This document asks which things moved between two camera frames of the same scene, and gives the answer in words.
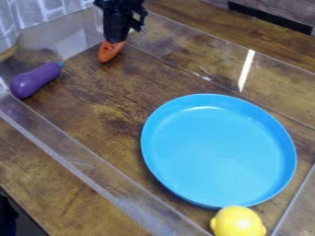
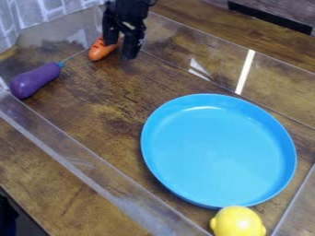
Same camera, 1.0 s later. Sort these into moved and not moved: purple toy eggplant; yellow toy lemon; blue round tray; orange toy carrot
Moved: orange toy carrot
Not moved: blue round tray; purple toy eggplant; yellow toy lemon
